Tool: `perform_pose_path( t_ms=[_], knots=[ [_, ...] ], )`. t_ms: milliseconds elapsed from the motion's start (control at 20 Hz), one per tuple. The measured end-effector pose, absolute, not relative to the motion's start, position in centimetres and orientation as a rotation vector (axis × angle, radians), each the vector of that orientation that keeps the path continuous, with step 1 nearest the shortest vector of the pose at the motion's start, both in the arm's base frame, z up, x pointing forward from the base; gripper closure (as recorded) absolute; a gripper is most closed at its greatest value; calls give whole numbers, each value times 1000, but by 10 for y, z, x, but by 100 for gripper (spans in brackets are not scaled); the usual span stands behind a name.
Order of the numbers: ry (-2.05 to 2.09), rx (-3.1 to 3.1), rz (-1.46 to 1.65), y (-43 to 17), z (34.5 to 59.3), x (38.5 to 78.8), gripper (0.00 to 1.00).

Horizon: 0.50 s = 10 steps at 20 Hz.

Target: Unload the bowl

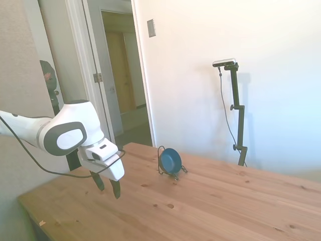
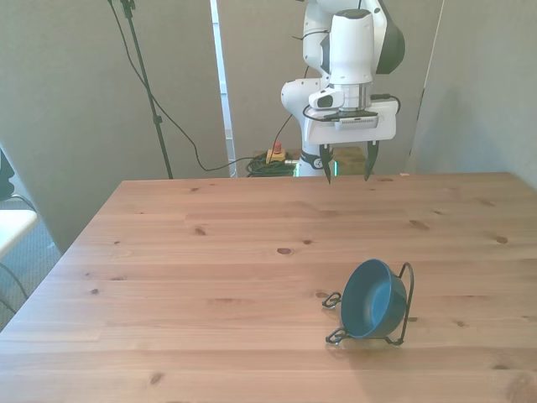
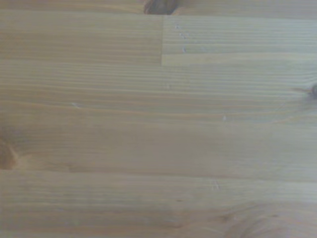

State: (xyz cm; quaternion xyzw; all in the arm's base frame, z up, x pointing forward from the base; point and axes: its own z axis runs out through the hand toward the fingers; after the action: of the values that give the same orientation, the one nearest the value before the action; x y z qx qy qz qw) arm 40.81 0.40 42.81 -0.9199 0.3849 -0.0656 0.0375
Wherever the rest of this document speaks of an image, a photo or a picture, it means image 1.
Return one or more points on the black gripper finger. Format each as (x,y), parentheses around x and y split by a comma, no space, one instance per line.
(116,189)
(99,182)

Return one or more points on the silver camera on stand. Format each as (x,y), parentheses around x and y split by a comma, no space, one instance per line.
(224,62)

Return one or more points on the blue bowl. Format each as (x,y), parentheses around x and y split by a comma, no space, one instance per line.
(170,160)

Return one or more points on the metal door hinge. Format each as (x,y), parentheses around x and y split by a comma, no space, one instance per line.
(98,77)

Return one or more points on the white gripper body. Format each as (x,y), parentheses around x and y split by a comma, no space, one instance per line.
(114,172)

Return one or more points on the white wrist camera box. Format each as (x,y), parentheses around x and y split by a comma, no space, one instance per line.
(102,154)

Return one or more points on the dark cabinet behind table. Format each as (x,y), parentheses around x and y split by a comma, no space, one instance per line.
(73,162)

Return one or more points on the grey open door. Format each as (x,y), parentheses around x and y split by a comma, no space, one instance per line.
(100,55)

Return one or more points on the black camera stand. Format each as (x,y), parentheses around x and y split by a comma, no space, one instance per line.
(237,100)

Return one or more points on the grey wall switch plate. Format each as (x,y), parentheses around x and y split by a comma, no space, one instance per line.
(151,28)

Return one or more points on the wooden hallway door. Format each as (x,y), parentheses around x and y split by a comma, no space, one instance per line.
(120,75)

